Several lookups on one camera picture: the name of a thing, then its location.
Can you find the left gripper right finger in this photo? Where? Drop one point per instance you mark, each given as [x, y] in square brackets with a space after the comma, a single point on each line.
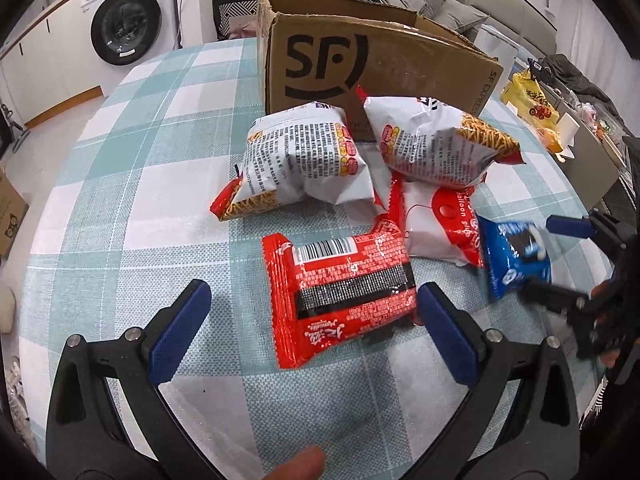
[518, 419]

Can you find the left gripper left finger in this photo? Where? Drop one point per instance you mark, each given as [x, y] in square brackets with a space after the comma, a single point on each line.
[86, 438]

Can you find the blue Oreo packet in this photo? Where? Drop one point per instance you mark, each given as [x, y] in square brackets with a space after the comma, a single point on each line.
[514, 252]

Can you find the red snack pack with barcode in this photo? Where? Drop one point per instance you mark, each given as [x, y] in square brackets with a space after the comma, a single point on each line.
[327, 292]

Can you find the right hand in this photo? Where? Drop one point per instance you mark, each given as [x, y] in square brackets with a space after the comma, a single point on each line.
[613, 318]

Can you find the left hand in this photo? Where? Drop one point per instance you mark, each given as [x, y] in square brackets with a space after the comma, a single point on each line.
[306, 465]

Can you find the white red snack bag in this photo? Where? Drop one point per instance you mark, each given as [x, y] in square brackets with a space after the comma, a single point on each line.
[435, 222]

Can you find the checked teal tablecloth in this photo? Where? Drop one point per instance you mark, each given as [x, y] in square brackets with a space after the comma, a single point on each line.
[127, 226]

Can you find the yellow plastic bag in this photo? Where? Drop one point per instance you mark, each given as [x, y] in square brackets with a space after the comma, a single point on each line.
[524, 93]

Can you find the small cardboard box on floor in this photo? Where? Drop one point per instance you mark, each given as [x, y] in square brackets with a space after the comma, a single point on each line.
[12, 212]

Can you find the red noodle snack bag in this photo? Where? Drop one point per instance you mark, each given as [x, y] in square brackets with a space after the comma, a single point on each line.
[431, 141]

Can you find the white kitchen cabinet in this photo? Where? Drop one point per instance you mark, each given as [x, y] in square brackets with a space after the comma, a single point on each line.
[53, 62]

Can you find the SF Express cardboard box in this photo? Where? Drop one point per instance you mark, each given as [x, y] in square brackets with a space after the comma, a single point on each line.
[328, 50]

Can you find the white washing machine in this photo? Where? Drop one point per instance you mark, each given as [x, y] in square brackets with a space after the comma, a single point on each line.
[126, 32]

